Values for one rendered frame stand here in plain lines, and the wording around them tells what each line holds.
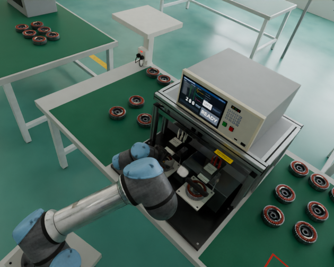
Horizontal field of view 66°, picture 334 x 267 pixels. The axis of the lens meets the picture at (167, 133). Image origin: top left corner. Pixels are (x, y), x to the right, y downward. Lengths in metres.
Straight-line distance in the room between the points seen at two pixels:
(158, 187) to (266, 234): 0.79
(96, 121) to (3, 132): 1.36
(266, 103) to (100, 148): 0.96
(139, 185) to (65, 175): 1.66
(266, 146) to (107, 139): 0.92
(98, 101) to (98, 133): 0.32
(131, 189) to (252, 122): 0.58
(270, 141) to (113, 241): 1.35
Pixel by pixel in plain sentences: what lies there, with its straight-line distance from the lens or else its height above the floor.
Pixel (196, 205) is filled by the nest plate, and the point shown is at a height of 0.78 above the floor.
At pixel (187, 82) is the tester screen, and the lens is 1.25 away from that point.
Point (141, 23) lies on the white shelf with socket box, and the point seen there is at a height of 1.20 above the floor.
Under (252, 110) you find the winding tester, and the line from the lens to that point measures 1.11.
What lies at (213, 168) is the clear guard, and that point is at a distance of 1.17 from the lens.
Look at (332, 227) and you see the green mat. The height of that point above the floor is 0.75.
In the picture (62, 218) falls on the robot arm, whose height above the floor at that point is 1.14.
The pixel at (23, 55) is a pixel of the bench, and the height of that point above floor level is 0.75.
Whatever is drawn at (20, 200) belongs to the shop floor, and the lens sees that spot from 2.40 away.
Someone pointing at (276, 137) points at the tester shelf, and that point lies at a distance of 1.37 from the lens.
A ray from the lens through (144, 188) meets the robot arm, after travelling 0.82.
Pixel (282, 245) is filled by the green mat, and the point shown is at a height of 0.75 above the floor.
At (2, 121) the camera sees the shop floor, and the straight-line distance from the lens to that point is 3.06.
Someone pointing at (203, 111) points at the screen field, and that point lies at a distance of 1.25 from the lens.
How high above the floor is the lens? 1.96
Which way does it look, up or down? 45 degrees down
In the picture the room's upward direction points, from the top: 10 degrees clockwise
